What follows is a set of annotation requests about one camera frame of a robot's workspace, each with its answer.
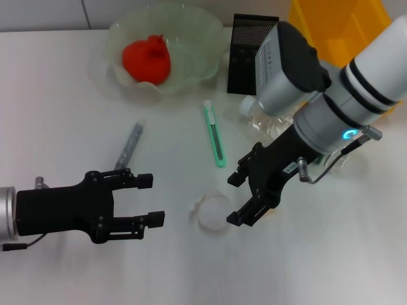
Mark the yellow plastic bin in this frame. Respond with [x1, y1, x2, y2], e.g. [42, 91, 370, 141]
[288, 0, 407, 118]

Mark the green utility knife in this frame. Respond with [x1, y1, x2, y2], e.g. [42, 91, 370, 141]
[202, 100, 227, 168]

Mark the white paper ball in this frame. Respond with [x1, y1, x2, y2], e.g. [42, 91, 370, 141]
[190, 191, 231, 231]

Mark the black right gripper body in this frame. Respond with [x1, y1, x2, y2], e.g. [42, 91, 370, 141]
[246, 126, 321, 209]

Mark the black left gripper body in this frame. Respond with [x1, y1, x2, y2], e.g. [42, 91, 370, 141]
[15, 171, 115, 245]

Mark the translucent green fruit bowl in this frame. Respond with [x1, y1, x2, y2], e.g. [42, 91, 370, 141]
[106, 3, 223, 96]

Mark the grey marker pen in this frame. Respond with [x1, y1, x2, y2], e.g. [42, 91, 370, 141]
[114, 122, 144, 171]

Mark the clear green-label water bottle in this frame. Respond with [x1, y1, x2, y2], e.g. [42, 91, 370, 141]
[240, 96, 350, 175]

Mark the black mesh pen holder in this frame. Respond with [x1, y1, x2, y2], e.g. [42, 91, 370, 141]
[226, 13, 280, 95]

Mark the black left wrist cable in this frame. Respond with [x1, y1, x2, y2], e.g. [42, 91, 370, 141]
[1, 233, 48, 252]

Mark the red-orange fruit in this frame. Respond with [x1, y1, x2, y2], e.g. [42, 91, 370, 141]
[122, 34, 172, 86]

